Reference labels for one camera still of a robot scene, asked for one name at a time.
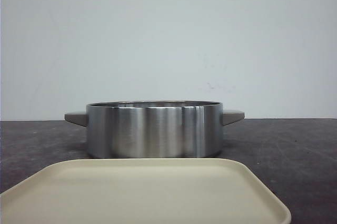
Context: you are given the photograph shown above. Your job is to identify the stainless steel steamer pot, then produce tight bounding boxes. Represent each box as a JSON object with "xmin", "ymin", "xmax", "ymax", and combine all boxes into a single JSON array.
[{"xmin": 64, "ymin": 100, "xmax": 245, "ymax": 158}]

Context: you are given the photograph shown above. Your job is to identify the cream plastic tray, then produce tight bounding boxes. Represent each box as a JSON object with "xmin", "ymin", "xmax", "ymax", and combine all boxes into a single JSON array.
[{"xmin": 1, "ymin": 158, "xmax": 292, "ymax": 223}]

